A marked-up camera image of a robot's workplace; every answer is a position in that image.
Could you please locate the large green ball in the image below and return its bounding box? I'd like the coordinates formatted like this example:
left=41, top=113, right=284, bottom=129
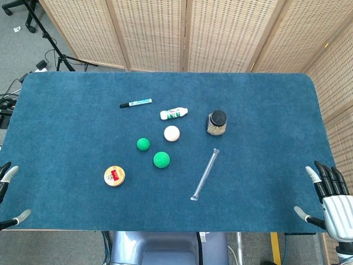
left=153, top=151, right=171, bottom=168

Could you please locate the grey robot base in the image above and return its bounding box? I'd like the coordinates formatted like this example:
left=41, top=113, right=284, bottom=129
left=109, top=231, right=230, bottom=265

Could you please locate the blue felt table mat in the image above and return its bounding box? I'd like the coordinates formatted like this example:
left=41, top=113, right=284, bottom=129
left=0, top=71, right=336, bottom=233

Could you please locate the whiteboard marker with black cap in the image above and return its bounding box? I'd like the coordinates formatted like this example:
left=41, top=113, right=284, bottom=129
left=119, top=98, right=153, bottom=109

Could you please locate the black office chair base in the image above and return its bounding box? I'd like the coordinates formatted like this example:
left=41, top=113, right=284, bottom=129
left=1, top=0, right=37, bottom=34

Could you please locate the black cable bundle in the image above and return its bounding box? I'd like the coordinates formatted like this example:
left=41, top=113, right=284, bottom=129
left=0, top=72, right=30, bottom=130

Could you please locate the pale pink ball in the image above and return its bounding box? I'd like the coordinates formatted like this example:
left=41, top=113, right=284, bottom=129
left=163, top=125, right=181, bottom=142

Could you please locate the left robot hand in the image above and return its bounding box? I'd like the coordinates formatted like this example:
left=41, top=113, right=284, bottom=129
left=0, top=161, right=32, bottom=231

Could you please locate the small green ball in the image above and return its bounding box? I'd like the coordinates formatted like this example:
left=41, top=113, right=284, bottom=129
left=136, top=137, right=151, bottom=152

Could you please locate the glass jar with black lid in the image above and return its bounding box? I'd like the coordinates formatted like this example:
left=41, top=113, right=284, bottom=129
left=206, top=110, right=228, bottom=136

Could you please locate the round yellow tin red label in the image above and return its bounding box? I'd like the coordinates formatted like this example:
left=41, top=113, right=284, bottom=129
left=104, top=165, right=126, bottom=188

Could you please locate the clear wrapped straw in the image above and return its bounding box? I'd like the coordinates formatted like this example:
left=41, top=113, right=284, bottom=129
left=190, top=148, right=220, bottom=202

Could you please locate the black tripod stand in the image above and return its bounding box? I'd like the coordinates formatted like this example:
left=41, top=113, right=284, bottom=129
left=24, top=0, right=98, bottom=72

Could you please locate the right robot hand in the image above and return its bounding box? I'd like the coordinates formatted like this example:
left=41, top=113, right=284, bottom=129
left=293, top=161, right=353, bottom=243

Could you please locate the white glue bottle green label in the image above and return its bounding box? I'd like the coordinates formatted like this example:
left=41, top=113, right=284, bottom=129
left=159, top=107, right=189, bottom=121

